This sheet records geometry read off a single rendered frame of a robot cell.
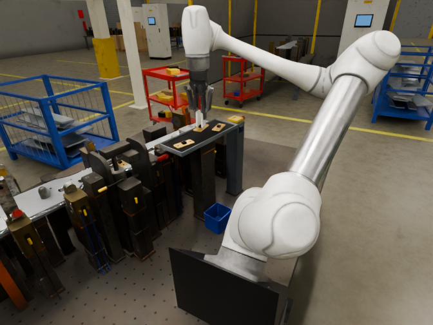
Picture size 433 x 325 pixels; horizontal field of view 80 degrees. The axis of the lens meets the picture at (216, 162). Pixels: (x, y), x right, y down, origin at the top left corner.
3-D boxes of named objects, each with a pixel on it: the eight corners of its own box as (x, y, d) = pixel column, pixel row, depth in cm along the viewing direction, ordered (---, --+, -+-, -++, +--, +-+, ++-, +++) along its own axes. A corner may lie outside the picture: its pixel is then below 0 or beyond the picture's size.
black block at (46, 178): (66, 217, 139) (48, 170, 124) (75, 225, 133) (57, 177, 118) (56, 222, 135) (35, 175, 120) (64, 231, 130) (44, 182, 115)
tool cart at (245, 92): (244, 97, 579) (245, 49, 531) (261, 100, 553) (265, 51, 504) (220, 106, 527) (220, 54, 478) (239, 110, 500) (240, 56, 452)
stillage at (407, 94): (370, 102, 524) (384, 51, 477) (418, 108, 492) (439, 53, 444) (370, 122, 432) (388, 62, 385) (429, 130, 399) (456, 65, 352)
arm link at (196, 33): (210, 55, 93) (212, 50, 105) (209, 4, 86) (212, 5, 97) (180, 55, 94) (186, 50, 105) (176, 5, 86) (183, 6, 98)
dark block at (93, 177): (116, 249, 118) (93, 171, 97) (125, 257, 114) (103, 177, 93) (107, 256, 115) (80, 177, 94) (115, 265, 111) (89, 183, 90)
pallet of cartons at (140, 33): (149, 50, 1368) (145, 21, 1300) (139, 52, 1305) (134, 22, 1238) (131, 49, 1413) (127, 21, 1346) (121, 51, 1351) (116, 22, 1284)
